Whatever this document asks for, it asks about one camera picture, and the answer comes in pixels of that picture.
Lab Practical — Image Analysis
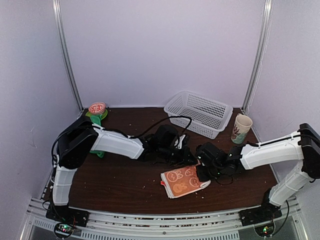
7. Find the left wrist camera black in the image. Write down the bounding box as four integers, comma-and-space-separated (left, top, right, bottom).
173, 134, 190, 150

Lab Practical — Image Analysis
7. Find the aluminium front rail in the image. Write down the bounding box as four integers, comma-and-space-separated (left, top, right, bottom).
26, 197, 305, 240

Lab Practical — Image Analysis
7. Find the orange rabbit pattern towel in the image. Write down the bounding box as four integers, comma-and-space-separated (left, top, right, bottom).
160, 165, 211, 199

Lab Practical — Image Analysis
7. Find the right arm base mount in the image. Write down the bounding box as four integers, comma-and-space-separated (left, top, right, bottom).
239, 206, 283, 238

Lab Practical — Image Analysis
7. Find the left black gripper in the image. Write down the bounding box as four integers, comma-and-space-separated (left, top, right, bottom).
158, 145, 199, 168

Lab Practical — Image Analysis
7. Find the aluminium frame post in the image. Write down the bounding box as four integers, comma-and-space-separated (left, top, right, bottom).
52, 0, 84, 112
242, 0, 273, 114

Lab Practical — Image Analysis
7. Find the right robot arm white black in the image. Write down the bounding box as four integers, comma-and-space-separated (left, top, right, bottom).
195, 123, 320, 221

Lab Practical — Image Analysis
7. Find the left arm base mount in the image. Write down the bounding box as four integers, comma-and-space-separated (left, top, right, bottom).
45, 208, 89, 239

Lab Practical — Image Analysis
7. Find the green microfiber towel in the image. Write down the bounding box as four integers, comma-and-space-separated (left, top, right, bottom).
87, 115, 107, 159

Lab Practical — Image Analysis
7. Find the right aluminium frame post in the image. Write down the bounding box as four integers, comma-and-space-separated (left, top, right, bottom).
242, 0, 273, 114

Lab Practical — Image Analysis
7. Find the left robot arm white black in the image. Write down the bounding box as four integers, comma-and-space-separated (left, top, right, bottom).
51, 121, 198, 222

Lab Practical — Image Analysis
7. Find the left aluminium frame post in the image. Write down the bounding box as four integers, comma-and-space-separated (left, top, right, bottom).
52, 0, 84, 112

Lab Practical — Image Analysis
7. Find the white plastic mesh basket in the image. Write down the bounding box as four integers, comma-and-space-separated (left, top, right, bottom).
164, 91, 233, 140

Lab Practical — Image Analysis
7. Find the green saucer plate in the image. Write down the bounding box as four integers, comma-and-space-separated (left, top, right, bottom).
85, 109, 108, 125

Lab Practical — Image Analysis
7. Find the red patterned small bowl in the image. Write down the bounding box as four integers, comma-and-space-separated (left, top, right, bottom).
88, 102, 106, 116

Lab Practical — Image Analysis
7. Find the ceramic mug floral pattern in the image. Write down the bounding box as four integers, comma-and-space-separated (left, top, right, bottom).
230, 113, 253, 144

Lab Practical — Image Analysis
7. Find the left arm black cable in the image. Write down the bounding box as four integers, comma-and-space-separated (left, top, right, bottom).
51, 115, 193, 166

